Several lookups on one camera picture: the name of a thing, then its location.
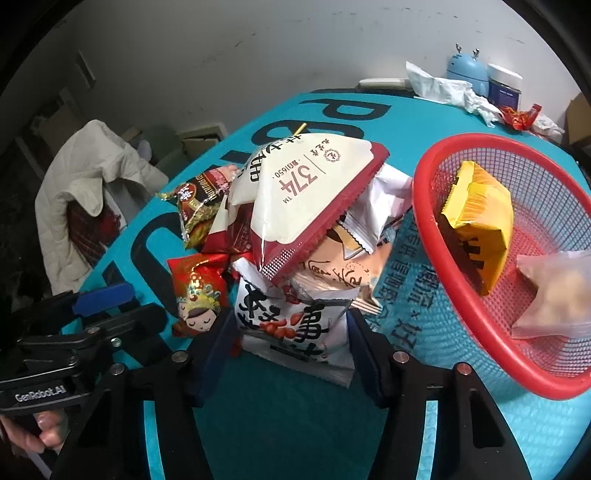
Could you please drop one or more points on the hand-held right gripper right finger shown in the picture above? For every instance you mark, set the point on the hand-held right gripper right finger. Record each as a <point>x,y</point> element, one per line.
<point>364,360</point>

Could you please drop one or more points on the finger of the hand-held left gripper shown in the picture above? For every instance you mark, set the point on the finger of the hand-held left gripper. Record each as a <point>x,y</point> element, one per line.
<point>104,299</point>
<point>134,321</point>

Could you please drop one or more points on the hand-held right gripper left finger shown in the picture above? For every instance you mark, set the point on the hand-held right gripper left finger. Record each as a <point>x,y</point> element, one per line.
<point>214,360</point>

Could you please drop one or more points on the red cartoon girl packet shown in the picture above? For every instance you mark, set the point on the red cartoon girl packet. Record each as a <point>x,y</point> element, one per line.
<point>198,295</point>

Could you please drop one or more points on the white packet with red characters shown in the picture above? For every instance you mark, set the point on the white packet with red characters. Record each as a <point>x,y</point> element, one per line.
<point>286,323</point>

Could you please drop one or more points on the peach cartoon face packet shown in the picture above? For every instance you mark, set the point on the peach cartoon face packet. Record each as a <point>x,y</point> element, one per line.
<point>341,267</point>

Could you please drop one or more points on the brown and red packet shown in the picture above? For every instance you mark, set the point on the brown and red packet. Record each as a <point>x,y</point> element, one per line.
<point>203,198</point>

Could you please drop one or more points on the plain white wrapper packet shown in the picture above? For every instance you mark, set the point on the plain white wrapper packet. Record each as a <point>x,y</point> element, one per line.
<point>383,198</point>

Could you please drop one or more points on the large white red-edged packet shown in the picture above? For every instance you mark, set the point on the large white red-edged packet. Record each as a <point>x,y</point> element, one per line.
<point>300,198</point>

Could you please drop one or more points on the red plastic mesh basket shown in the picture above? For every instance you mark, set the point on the red plastic mesh basket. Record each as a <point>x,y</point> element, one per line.
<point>425,194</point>

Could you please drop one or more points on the clear bag of snacks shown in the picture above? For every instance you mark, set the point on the clear bag of snacks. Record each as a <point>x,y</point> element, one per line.
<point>554,295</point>

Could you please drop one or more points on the person's left hand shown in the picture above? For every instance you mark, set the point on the person's left hand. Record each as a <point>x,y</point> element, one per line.
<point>44,431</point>

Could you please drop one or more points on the red plaid cloth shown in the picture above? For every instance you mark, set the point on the red plaid cloth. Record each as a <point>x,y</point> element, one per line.
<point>94,230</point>

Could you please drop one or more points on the red and white packet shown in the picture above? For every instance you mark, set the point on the red and white packet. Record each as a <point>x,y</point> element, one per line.
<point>231,233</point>

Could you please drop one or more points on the white quilted jacket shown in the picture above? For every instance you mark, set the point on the white quilted jacket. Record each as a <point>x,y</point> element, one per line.
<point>87,166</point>

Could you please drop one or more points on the green armchair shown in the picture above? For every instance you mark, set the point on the green armchair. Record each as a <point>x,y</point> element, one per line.
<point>164,147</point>

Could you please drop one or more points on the yellow packet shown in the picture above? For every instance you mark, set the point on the yellow packet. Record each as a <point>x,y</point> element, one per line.
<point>480,217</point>

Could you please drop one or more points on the beige low cabinet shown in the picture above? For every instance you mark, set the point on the beige low cabinet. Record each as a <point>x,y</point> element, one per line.
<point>201,141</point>

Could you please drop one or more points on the yellow lollipop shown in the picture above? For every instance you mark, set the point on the yellow lollipop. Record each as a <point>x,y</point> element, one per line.
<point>302,129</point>

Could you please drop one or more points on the flat white box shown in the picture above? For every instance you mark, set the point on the flat white box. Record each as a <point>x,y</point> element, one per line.
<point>383,84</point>

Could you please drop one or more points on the red candy wrapper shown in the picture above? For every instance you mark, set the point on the red candy wrapper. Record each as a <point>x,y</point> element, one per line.
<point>519,117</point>

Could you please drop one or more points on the small crumpled white tissue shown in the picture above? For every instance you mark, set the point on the small crumpled white tissue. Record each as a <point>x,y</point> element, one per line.
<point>549,127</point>

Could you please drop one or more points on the blue round humidifier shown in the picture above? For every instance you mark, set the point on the blue round humidifier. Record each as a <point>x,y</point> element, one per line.
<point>466,71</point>

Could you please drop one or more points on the dark jar with white lid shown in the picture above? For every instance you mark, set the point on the dark jar with white lid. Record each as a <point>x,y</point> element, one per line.
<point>505,87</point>

